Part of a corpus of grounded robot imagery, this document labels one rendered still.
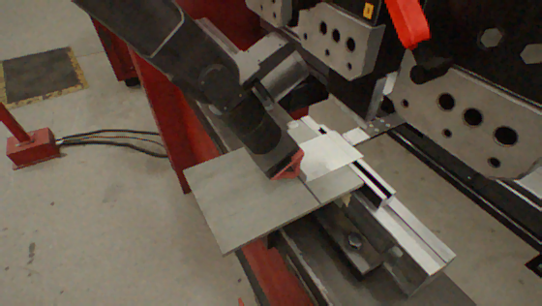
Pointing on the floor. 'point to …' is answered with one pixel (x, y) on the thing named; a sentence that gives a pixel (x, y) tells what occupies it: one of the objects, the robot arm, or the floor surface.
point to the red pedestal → (27, 142)
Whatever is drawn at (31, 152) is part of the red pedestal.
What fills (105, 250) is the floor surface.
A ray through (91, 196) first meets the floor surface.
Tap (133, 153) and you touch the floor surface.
